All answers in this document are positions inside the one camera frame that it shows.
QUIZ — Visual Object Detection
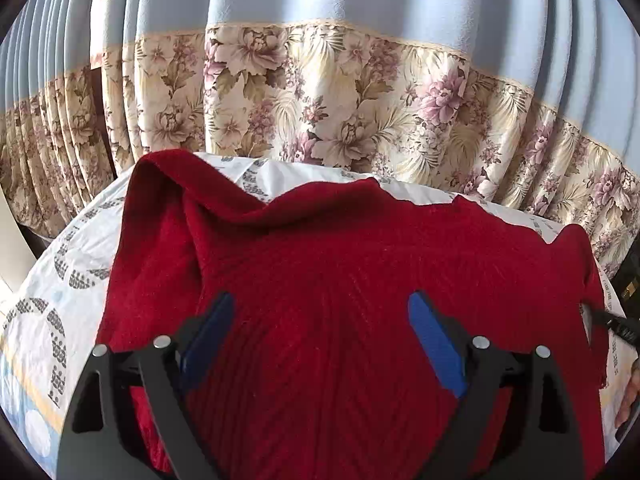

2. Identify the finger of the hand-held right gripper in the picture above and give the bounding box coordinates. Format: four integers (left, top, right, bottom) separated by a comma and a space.
581, 304, 640, 348

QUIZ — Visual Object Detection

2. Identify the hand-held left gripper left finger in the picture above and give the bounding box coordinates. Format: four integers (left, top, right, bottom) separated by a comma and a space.
56, 291, 236, 480

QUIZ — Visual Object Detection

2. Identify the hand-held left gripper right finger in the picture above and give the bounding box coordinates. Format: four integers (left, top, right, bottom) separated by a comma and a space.
406, 289, 587, 480

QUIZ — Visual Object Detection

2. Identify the red knitted sweater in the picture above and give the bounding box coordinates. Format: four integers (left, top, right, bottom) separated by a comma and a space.
95, 151, 608, 480

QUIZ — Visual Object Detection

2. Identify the person's right hand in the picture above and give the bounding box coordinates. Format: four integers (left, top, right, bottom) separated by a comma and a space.
614, 360, 640, 427

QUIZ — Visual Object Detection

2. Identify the dark furniture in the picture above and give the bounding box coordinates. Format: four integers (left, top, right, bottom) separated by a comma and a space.
616, 260, 640, 313

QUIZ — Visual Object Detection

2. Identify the white patterned bed sheet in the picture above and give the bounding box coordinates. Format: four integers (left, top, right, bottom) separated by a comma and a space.
0, 152, 631, 480

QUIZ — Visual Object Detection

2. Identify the white board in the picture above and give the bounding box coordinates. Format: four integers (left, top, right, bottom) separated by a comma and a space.
0, 200, 41, 306

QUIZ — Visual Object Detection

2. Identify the blue curtain with floral border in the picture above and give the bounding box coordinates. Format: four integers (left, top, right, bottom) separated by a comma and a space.
0, 0, 640, 281

